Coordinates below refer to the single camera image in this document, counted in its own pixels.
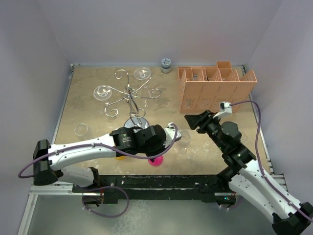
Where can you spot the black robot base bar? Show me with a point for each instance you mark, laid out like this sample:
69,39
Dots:
204,188

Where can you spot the pink plastic goblet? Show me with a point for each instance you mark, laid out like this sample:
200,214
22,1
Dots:
156,161

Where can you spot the tall clear champagne flute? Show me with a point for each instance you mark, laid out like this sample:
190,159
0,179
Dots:
144,75

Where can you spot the small jar blue patterned lid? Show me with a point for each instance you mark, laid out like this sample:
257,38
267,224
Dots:
166,65

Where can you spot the short clear wine glass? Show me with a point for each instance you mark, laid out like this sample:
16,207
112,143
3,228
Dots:
180,147

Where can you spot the yellow plastic goblet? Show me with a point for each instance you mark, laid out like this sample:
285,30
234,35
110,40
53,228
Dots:
120,157

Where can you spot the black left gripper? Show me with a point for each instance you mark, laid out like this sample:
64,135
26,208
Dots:
166,143

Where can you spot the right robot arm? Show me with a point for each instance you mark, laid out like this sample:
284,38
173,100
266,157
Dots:
245,176

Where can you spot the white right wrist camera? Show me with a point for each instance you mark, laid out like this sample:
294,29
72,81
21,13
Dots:
225,110

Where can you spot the peach plastic organizer box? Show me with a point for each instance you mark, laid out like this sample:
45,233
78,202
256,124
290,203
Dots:
204,87

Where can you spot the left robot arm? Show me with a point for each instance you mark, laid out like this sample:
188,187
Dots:
56,162

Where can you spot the clear glass left side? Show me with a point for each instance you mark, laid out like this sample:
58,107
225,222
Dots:
81,131

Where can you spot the chrome wine glass rack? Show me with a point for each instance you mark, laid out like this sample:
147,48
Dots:
136,114

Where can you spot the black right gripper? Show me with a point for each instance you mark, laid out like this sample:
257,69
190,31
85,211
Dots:
192,120

